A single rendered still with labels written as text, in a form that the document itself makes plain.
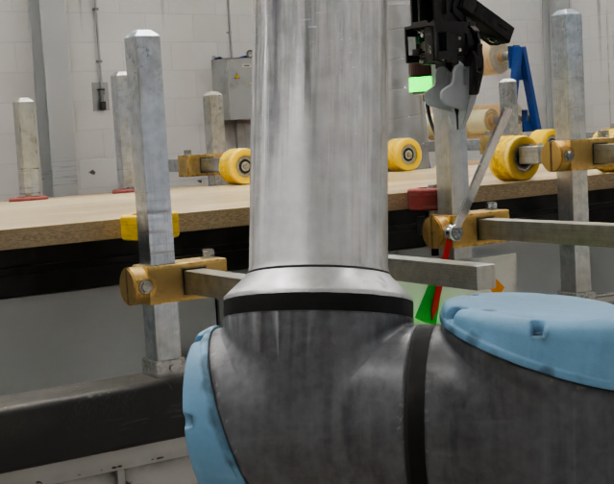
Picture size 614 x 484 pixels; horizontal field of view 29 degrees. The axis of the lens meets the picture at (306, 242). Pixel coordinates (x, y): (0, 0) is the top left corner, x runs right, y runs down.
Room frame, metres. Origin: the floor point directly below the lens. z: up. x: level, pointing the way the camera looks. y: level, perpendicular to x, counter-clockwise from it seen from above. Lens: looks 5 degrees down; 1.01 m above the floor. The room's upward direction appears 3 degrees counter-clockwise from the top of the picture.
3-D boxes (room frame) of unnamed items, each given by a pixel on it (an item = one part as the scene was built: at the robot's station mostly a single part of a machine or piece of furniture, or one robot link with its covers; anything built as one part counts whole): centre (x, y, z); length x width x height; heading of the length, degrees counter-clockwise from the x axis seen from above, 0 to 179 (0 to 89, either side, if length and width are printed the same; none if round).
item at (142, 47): (1.57, 0.20, 0.91); 0.03 x 0.03 x 0.48; 32
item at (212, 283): (1.51, 0.11, 0.82); 0.43 x 0.03 x 0.04; 32
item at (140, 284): (1.58, 0.18, 0.82); 0.13 x 0.06 x 0.05; 122
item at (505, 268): (1.80, -0.21, 0.75); 0.26 x 0.01 x 0.10; 122
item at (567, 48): (1.97, -0.44, 0.94); 0.03 x 0.03 x 0.48; 32
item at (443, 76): (1.75, -0.21, 1.04); 0.06 x 0.03 x 0.09; 122
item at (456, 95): (1.72, -0.22, 1.04); 0.06 x 0.03 x 0.09; 122
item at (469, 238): (1.85, -0.24, 0.85); 0.13 x 0.06 x 0.05; 122
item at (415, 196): (1.94, -0.21, 0.85); 0.08 x 0.08 x 0.11
